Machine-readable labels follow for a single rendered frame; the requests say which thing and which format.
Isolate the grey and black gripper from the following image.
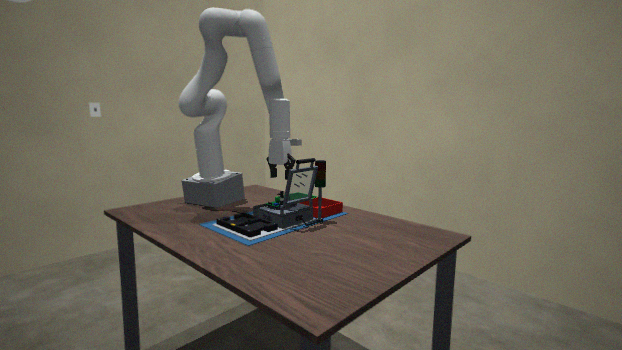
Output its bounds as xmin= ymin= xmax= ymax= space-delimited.
xmin=266 ymin=139 xmax=296 ymax=180

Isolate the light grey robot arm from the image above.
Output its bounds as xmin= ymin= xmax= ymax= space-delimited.
xmin=179 ymin=8 xmax=290 ymax=182

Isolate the red bin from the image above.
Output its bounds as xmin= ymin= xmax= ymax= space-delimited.
xmin=300 ymin=198 xmax=343 ymax=218

